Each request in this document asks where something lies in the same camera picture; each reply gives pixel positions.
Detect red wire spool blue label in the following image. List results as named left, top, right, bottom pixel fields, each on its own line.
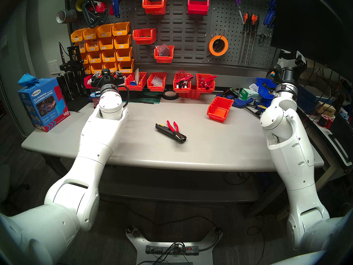
left=90, top=91, right=102, bottom=109

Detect small cardboard box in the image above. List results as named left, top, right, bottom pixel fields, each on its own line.
left=317, top=103, right=337, bottom=117

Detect yellow bin labelled M3X8 BAD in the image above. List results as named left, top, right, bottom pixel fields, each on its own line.
left=83, top=27, right=99, bottom=41

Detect yellow bin labelled M4-6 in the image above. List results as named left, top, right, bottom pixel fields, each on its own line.
left=98, top=37, right=116, bottom=50

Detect black metal press stand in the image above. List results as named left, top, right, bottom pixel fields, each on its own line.
left=57, top=46, right=90, bottom=112

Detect small red clamps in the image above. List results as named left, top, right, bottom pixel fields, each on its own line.
left=199, top=75, right=218, bottom=89

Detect green cutting mat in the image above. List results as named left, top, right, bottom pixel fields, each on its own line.
left=119, top=91, right=162, bottom=104

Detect stacked orange-red bins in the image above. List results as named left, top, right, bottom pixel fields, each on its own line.
left=179, top=85, right=213, bottom=100

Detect blue spring clamps hanging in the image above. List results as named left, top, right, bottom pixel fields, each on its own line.
left=263, top=0, right=277, bottom=29

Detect grey louvred panel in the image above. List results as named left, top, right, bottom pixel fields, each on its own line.
left=132, top=0, right=213, bottom=64

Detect black power strip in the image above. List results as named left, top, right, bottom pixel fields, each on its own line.
left=145, top=245, right=199, bottom=256

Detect yellow bin labelled M2.5-5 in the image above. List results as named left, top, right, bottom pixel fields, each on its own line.
left=103, top=61, right=119, bottom=73

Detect black utility knife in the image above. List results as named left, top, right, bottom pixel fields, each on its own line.
left=155, top=123, right=187, bottom=143

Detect blue cleaning cloths box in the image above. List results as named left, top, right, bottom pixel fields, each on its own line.
left=18, top=78, right=71, bottom=132

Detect black and red markers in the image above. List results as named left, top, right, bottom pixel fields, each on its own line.
left=176, top=77, right=193, bottom=89

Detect crimson plastic bin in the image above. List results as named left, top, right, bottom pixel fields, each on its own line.
left=188, top=0, right=210, bottom=16

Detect orange handled file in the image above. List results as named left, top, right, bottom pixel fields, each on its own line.
left=244, top=13, right=255, bottom=65
left=239, top=13, right=250, bottom=65
left=248, top=14, right=260, bottom=65

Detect yellow bin labelled M3X6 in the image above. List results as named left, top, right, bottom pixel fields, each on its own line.
left=112, top=22, right=130, bottom=36

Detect large blue spring clamp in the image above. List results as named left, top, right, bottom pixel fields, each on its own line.
left=232, top=97, right=254, bottom=109

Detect orange tape roll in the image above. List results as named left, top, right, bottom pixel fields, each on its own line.
left=208, top=35, right=229, bottom=57

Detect silver duct tape roll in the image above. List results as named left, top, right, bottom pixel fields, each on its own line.
left=56, top=9, right=77, bottom=24

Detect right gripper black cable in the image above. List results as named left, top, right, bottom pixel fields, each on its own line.
left=261, top=82, right=277, bottom=98

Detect orange handled file top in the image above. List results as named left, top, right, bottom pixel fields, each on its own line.
left=239, top=13, right=250, bottom=65

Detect orange handled file middle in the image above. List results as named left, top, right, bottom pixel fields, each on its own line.
left=244, top=13, right=255, bottom=65

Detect black flat tray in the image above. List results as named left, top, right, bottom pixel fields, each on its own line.
left=328, top=113, right=353, bottom=168

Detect grey metal C-clamp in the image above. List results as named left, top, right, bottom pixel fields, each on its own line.
left=81, top=0, right=108, bottom=29

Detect yellow bin labelled M3-12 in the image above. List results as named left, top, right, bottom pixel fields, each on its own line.
left=88, top=51, right=104, bottom=64

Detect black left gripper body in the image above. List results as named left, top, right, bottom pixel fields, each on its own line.
left=90, top=69, right=125, bottom=87

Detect black monitor mount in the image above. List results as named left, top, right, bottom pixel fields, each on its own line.
left=279, top=49, right=298, bottom=61

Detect black computer monitor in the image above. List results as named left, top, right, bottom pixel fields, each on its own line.
left=270, top=0, right=353, bottom=83

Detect dark blue case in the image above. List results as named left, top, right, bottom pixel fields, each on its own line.
left=296, top=85, right=320, bottom=110

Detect dark perforated pegboard panel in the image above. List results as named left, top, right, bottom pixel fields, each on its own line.
left=66, top=0, right=135, bottom=74
left=211, top=0, right=279, bottom=69

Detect blue microfiber cloth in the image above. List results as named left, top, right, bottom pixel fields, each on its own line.
left=18, top=73, right=40, bottom=87

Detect orange-red plastic storage bin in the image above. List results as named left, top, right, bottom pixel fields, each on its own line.
left=207, top=96, right=234, bottom=123

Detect blue and yellow bar clamp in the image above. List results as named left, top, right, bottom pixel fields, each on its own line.
left=244, top=100, right=267, bottom=120

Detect black soldering iron pen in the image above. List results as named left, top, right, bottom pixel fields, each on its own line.
left=58, top=42, right=69, bottom=65

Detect yellow bin labelled M3-4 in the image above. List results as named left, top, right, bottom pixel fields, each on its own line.
left=114, top=34, right=132, bottom=49

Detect yellow bin labelled M4X4X6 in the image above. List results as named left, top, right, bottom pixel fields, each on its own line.
left=85, top=39, right=101, bottom=52

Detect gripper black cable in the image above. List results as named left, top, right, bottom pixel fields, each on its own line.
left=91, top=84, right=130, bottom=108
left=261, top=82, right=277, bottom=98

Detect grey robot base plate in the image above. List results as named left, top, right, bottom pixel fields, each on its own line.
left=126, top=226, right=223, bottom=265

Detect red-handled pliers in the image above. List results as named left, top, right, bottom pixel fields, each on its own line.
left=166, top=120, right=186, bottom=139

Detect white light switch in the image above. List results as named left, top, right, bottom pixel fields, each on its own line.
left=47, top=60, right=60, bottom=75

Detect yellow bin labelled M3X5X4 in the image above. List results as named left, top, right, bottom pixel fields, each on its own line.
left=71, top=29, right=86, bottom=43

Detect green tissue box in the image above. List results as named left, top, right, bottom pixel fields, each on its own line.
left=239, top=84, right=261, bottom=101

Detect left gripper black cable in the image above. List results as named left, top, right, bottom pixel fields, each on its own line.
left=91, top=84, right=130, bottom=108

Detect yellow bin labelled M3-8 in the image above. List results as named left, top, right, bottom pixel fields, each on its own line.
left=101, top=49, right=117, bottom=63

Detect yellow bin labelled M3-6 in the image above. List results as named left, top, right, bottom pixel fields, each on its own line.
left=116, top=46, right=133, bottom=62

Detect purple-handled scissors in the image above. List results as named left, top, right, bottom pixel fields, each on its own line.
left=229, top=0, right=245, bottom=23

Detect yellow bin labelled M4-0.7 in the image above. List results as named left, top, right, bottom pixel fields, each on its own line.
left=119, top=59, right=135, bottom=73

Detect orange handled file bottom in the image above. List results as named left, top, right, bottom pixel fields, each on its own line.
left=248, top=14, right=260, bottom=65

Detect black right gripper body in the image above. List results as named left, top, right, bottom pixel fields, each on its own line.
left=270, top=52, right=308, bottom=87

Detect red tape roll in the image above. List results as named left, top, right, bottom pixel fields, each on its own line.
left=88, top=1, right=107, bottom=14

